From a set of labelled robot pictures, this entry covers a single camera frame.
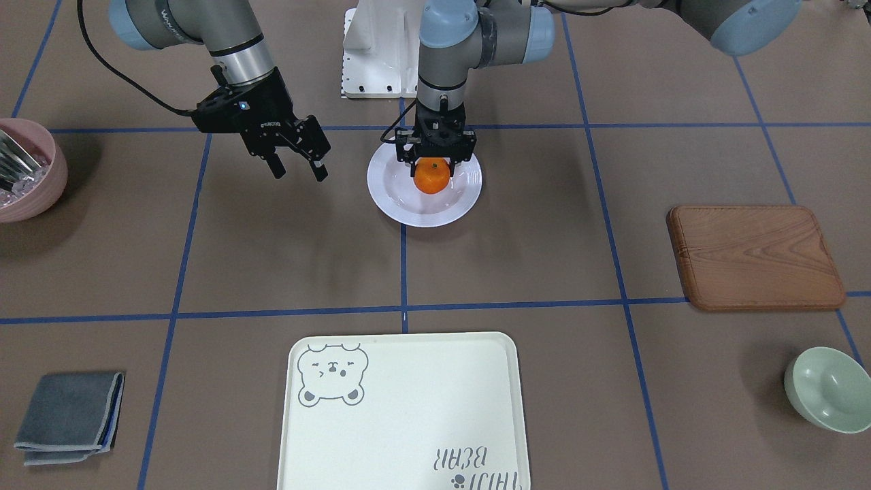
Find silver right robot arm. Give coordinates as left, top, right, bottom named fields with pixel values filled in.
left=107, top=1, right=331, bottom=181

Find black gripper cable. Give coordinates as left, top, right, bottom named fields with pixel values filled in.
left=76, top=0, right=205, bottom=118

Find folded grey cloth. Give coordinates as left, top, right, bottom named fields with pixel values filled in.
left=14, top=372, right=125, bottom=466

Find clear ice cubes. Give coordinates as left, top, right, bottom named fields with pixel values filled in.
left=1, top=165, right=52, bottom=208

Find white round plate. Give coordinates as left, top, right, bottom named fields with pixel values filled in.
left=367, top=143, right=483, bottom=227

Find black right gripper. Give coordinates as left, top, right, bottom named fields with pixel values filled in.
left=191, top=66, right=331, bottom=182

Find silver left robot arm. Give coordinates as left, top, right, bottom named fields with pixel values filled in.
left=390, top=1, right=802, bottom=176

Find metal scoop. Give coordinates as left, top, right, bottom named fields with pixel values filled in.
left=1, top=130, right=50, bottom=192

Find mint green bowl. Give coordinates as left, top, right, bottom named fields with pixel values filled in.
left=783, top=346, right=870, bottom=434

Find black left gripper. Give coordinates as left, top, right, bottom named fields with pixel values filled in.
left=395, top=100, right=477, bottom=179

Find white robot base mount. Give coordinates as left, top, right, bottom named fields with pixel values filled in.
left=340, top=1, right=424, bottom=99

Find cream bear serving tray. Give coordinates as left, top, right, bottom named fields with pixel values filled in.
left=276, top=331, right=532, bottom=489

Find brown wooden cutting board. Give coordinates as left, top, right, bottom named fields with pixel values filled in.
left=666, top=205, right=847, bottom=311

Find orange mandarin fruit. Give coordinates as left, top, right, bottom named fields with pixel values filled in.
left=412, top=157, right=451, bottom=195

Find pink bowl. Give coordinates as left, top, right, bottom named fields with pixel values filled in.
left=1, top=118, right=68, bottom=223

